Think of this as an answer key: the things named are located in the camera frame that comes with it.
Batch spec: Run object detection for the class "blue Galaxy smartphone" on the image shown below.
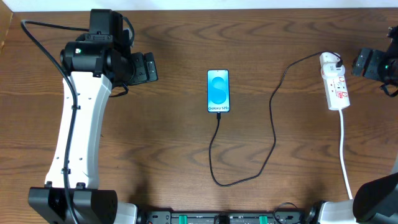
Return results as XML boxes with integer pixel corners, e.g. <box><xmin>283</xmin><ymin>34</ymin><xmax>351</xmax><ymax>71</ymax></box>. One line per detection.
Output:
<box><xmin>207</xmin><ymin>69</ymin><xmax>231</xmax><ymax>113</ymax></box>

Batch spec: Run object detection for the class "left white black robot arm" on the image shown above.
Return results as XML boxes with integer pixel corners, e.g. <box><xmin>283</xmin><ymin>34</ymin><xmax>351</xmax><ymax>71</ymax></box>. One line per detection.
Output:
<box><xmin>28</xmin><ymin>9</ymin><xmax>159</xmax><ymax>223</ymax></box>

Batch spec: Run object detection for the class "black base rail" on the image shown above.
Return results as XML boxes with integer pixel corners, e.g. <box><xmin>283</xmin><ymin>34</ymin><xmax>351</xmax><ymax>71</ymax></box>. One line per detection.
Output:
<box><xmin>136</xmin><ymin>210</ymin><xmax>304</xmax><ymax>224</ymax></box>

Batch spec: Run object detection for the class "white USB charger adapter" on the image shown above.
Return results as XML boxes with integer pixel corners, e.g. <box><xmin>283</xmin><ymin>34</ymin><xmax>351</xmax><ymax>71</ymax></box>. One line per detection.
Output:
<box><xmin>320</xmin><ymin>52</ymin><xmax>345</xmax><ymax>80</ymax></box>

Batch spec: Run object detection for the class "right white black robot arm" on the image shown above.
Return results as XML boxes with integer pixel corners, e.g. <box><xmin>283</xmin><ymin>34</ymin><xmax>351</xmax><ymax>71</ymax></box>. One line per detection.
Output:
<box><xmin>304</xmin><ymin>27</ymin><xmax>397</xmax><ymax>223</ymax></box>

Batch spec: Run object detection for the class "black USB charging cable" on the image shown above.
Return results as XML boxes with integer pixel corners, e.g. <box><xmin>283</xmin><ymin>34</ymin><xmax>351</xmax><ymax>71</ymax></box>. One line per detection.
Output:
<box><xmin>208</xmin><ymin>51</ymin><xmax>344</xmax><ymax>187</ymax></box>

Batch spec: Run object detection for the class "white power strip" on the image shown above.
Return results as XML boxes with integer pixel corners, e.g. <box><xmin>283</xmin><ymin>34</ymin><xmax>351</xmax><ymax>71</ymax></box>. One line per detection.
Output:
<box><xmin>319</xmin><ymin>52</ymin><xmax>351</xmax><ymax>111</ymax></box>

